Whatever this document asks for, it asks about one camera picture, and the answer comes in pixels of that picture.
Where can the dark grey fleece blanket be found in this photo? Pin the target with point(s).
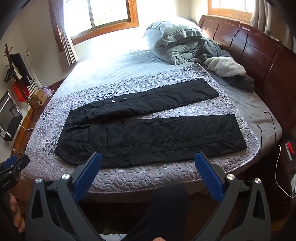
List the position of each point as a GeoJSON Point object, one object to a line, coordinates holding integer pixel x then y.
{"type": "Point", "coordinates": [240, 82]}

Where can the red bag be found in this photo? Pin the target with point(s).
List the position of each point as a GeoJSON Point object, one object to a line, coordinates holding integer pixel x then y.
{"type": "Point", "coordinates": [19, 92]}

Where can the white fleece blanket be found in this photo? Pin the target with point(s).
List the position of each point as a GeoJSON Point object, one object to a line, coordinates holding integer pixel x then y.
{"type": "Point", "coordinates": [226, 66]}

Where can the small wooden framed window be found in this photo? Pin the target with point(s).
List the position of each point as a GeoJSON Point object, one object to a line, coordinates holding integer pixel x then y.
{"type": "Point", "coordinates": [231, 5]}

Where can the cardboard box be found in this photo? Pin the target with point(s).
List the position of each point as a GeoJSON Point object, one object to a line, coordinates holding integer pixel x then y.
{"type": "Point", "coordinates": [38, 99]}

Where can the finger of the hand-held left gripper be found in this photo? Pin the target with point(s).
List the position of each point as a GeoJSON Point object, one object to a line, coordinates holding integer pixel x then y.
{"type": "Point", "coordinates": [9, 163]}

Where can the large wooden framed window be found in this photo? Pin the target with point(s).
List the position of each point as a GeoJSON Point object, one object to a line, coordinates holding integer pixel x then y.
{"type": "Point", "coordinates": [111, 11]}

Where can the dark wooden headboard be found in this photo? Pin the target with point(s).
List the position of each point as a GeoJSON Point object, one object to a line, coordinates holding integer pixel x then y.
{"type": "Point", "coordinates": [254, 53]}

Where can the black quilted jacket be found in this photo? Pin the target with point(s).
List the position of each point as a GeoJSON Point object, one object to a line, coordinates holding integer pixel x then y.
{"type": "Point", "coordinates": [161, 136]}

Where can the person's left hand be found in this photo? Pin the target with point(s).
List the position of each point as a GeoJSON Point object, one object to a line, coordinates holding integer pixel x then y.
{"type": "Point", "coordinates": [18, 217]}

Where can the grey quilted blanket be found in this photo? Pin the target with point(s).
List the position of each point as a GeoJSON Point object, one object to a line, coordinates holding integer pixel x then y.
{"type": "Point", "coordinates": [138, 176]}

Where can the black hanging garment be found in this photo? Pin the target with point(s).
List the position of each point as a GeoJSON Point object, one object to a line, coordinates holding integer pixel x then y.
{"type": "Point", "coordinates": [19, 67]}

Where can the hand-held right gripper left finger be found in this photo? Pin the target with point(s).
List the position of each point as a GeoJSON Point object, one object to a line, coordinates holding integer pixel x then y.
{"type": "Point", "coordinates": [89, 172]}

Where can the grey striped curtain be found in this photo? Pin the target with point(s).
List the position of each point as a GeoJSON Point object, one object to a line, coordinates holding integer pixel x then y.
{"type": "Point", "coordinates": [69, 48]}

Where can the beige curtain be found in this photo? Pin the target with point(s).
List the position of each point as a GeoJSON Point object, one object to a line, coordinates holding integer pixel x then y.
{"type": "Point", "coordinates": [261, 16]}

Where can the purple round container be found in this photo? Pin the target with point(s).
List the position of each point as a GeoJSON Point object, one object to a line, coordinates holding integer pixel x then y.
{"type": "Point", "coordinates": [48, 90]}

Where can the blue grey bed sheet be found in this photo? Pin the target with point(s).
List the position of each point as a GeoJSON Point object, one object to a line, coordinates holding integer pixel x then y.
{"type": "Point", "coordinates": [120, 67]}

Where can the metal framed black chair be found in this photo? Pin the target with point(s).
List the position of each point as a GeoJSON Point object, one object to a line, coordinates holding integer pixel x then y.
{"type": "Point", "coordinates": [9, 115]}

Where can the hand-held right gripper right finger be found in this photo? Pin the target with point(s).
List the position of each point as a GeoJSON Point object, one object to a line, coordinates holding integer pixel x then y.
{"type": "Point", "coordinates": [209, 175]}

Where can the person's leg in black trousers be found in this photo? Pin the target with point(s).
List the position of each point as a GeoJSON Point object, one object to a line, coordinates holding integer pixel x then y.
{"type": "Point", "coordinates": [161, 213]}

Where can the wooden coat rack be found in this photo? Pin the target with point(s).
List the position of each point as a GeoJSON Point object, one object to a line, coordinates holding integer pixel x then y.
{"type": "Point", "coordinates": [9, 67]}

